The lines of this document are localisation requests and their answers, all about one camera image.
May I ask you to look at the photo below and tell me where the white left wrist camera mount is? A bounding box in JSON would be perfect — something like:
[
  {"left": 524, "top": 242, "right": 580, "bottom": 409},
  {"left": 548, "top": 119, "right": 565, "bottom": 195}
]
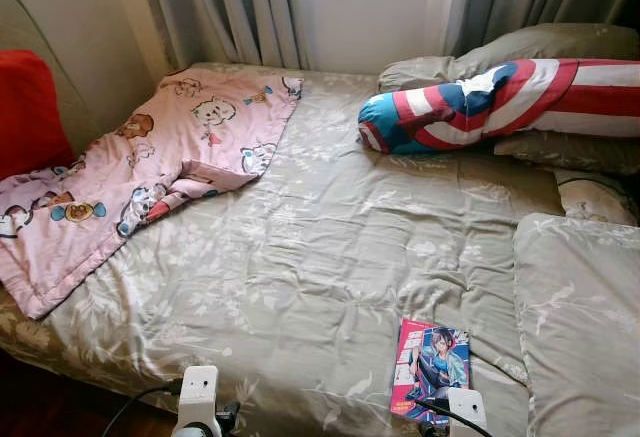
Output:
[{"left": 175, "top": 365, "right": 221, "bottom": 437}]

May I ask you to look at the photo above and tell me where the pink cartoon print blanket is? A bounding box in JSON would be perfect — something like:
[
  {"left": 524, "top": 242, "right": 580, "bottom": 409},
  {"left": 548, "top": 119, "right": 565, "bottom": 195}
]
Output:
[{"left": 0, "top": 67, "right": 304, "bottom": 320}]

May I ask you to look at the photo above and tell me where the colourful manga book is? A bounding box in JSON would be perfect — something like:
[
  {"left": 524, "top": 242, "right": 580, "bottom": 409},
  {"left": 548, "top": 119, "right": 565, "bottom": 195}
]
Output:
[{"left": 390, "top": 317, "right": 471, "bottom": 426}]

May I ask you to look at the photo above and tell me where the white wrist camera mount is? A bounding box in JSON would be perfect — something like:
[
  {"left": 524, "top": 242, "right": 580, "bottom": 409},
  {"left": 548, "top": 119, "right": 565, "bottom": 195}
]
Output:
[
  {"left": 175, "top": 365, "right": 221, "bottom": 437},
  {"left": 447, "top": 388, "right": 489, "bottom": 437}
]

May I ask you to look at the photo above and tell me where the bed with grey floral cover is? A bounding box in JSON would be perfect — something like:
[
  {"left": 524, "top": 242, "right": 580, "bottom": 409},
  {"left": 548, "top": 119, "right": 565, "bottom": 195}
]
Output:
[{"left": 0, "top": 62, "right": 640, "bottom": 437}]

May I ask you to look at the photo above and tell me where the large grey floral pillow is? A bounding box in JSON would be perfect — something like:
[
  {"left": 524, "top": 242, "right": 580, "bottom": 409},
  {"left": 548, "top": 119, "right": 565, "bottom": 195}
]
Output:
[{"left": 512, "top": 213, "right": 640, "bottom": 437}]

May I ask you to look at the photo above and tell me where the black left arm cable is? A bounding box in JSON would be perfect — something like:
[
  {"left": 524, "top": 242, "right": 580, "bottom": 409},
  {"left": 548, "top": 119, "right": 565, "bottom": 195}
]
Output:
[{"left": 100, "top": 382, "right": 181, "bottom": 437}]

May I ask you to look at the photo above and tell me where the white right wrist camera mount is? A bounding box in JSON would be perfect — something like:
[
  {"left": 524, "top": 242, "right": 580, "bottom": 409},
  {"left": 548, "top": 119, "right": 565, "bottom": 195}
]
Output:
[{"left": 447, "top": 388, "right": 489, "bottom": 437}]

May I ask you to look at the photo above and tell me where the small cream floral pillow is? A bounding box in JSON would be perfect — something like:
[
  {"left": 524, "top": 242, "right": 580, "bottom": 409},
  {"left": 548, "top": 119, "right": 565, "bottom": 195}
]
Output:
[{"left": 555, "top": 169, "right": 637, "bottom": 226}]

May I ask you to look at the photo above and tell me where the red fabric cushion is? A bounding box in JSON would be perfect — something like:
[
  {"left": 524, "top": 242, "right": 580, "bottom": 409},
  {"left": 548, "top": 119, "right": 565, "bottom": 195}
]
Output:
[{"left": 0, "top": 49, "right": 76, "bottom": 180}]

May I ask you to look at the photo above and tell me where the red white blue shield bolster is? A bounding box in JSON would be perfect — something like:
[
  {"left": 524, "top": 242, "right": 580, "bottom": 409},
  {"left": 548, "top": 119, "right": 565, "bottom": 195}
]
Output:
[{"left": 358, "top": 57, "right": 640, "bottom": 155}]

